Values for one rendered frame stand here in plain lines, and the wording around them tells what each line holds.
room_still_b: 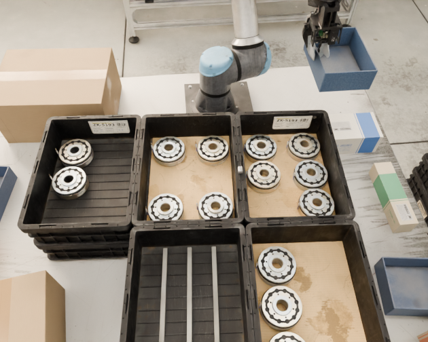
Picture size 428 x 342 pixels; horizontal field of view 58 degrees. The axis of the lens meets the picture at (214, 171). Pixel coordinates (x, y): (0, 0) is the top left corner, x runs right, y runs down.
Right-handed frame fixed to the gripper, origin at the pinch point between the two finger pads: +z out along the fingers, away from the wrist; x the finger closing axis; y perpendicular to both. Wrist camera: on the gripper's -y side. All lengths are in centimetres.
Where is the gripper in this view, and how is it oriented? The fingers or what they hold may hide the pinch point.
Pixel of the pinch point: (315, 54)
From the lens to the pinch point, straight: 119.9
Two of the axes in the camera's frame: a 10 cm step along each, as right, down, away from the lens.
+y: 0.7, 8.2, -5.7
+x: 9.9, -1.0, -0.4
